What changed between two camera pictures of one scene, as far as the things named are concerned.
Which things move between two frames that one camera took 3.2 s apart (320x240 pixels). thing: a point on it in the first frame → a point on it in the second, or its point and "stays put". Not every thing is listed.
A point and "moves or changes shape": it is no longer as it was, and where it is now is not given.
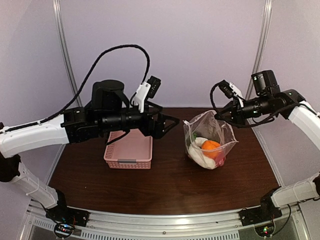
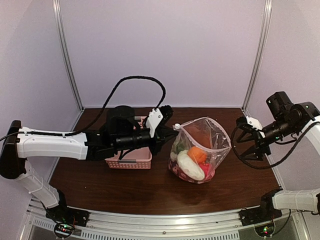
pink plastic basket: (133, 151) stays put
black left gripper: (147, 129) → (161, 136)
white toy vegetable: (207, 162) → (190, 168)
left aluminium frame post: (57, 7) stays put
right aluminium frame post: (260, 49) stays put
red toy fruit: (219, 161) → (206, 168)
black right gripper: (237, 116) → (259, 140)
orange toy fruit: (210, 148) → (199, 155)
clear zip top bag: (207, 139) moves or changes shape
